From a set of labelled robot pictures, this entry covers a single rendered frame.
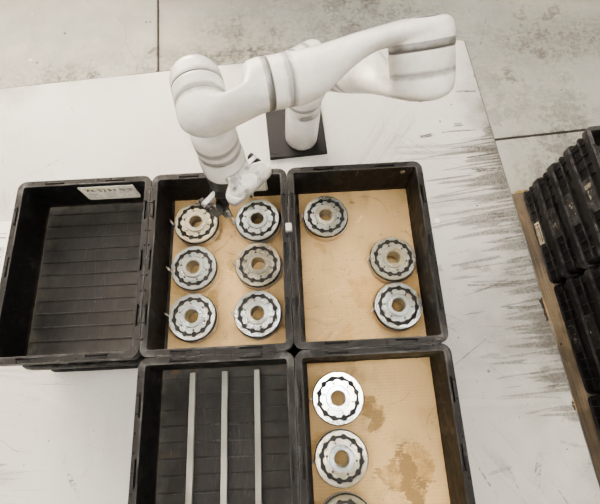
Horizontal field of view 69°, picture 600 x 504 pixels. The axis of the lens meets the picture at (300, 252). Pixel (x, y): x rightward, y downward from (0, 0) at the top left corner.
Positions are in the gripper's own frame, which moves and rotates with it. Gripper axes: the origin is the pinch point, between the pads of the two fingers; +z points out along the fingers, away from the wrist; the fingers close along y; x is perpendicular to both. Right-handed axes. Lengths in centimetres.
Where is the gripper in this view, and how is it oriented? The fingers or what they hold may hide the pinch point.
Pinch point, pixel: (237, 201)
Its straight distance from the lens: 87.6
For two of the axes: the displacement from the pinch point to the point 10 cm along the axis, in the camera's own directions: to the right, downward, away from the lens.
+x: 7.3, 6.4, -2.4
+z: 0.2, 3.3, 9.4
